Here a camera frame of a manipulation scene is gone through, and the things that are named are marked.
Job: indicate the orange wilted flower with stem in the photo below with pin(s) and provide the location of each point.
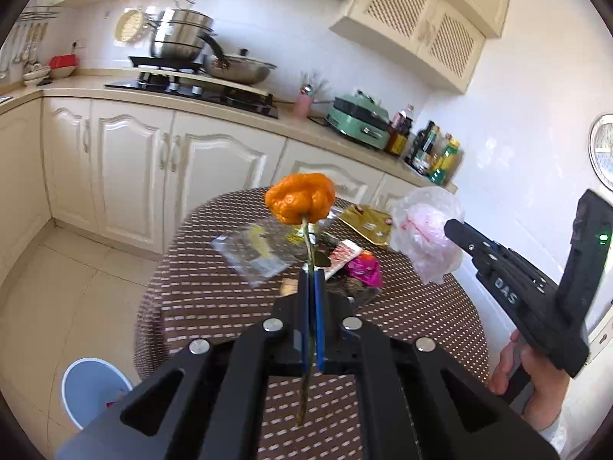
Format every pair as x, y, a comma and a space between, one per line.
299, 199

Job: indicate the light blue trash bin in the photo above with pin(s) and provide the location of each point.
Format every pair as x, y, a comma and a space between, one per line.
91, 388

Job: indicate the pink foil wrapper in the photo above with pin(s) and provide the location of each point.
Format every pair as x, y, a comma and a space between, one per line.
366, 268

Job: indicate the white bowls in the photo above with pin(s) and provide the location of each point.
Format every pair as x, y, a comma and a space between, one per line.
36, 76

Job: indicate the round bamboo tray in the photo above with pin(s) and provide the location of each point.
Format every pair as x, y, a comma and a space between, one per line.
128, 26

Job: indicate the pink utensil holder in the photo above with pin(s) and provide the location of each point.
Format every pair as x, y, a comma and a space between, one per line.
302, 105

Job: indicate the yellow foil packet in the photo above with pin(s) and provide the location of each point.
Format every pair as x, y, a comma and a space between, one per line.
364, 220

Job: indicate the steel wok with lid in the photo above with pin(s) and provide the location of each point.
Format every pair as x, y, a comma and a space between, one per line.
239, 69

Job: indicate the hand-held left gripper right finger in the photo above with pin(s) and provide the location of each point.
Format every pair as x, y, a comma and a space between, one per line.
320, 326

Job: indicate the dark crumpled wrapper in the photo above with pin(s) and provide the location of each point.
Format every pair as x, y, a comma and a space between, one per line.
357, 293

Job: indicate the brown patterned tablecloth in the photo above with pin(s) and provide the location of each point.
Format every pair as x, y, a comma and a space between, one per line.
215, 292

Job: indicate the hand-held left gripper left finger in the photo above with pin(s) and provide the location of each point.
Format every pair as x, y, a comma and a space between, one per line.
307, 326

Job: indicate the wall utensil rail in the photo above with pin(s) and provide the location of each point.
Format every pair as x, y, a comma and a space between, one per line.
36, 12

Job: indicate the cream lattice wall cabinet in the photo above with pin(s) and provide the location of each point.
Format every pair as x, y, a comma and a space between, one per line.
397, 5

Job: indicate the black gas stove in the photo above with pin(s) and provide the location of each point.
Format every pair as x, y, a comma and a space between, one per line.
191, 92

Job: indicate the dark sauce bottle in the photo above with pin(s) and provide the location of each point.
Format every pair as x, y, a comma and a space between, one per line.
398, 134

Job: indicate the person's right hand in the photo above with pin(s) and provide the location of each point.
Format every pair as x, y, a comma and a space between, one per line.
541, 373

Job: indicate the person's right forearm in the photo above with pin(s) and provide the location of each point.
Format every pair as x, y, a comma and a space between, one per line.
546, 414

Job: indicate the cream kitchen base cabinets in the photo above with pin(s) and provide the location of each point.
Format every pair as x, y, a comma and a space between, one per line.
124, 167

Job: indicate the clear plastic wrapper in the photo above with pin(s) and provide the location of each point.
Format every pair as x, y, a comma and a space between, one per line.
249, 254

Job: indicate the translucent plastic bag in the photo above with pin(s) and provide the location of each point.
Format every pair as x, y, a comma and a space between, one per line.
421, 230

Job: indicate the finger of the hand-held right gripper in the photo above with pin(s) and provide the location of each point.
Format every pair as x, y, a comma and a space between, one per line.
474, 251
467, 232

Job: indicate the green electric cooker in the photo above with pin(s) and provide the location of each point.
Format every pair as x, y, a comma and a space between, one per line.
357, 124

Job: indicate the red and white wrapper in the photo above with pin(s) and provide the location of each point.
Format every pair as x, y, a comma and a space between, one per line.
342, 256

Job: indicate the small tan scrap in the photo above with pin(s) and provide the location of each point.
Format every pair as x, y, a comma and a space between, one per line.
289, 286

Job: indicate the red bowl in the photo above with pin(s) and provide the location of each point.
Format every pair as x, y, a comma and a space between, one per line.
63, 62

